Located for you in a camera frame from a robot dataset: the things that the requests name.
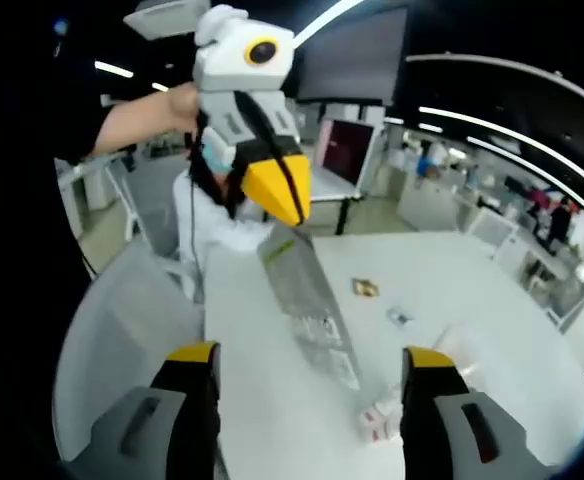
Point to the white office chair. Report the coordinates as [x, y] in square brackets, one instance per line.
[494, 230]

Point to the long ceiling light strip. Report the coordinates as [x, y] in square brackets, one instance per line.
[322, 21]

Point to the gold foil skincare sachet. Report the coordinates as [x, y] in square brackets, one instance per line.
[365, 287]

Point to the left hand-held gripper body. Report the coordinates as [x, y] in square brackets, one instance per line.
[232, 65]

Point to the green and dark skincare sachet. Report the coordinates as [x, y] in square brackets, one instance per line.
[307, 300]

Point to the small blue-white skincare sachet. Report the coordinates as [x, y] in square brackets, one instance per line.
[400, 316]

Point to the ceiling air conditioner unit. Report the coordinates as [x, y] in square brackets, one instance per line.
[167, 17]

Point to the grey mesh office chair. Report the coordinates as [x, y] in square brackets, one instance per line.
[122, 320]

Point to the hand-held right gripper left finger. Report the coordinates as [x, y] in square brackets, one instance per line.
[192, 425]

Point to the large dark wall screen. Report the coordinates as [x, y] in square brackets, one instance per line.
[352, 55]

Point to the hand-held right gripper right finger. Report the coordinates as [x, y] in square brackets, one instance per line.
[422, 430]

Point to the open laptop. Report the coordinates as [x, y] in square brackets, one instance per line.
[347, 152]

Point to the person's left hand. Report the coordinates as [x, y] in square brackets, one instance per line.
[182, 107]

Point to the white laptop stand table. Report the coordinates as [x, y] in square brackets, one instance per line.
[342, 215]

